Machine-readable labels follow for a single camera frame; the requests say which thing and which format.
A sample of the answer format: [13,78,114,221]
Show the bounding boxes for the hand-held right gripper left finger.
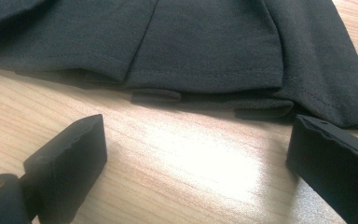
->
[20,113,108,224]

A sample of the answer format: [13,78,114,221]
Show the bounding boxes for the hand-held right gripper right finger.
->
[285,114,358,224]

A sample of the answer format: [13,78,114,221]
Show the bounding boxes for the black pleated skirt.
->
[0,0,358,133]

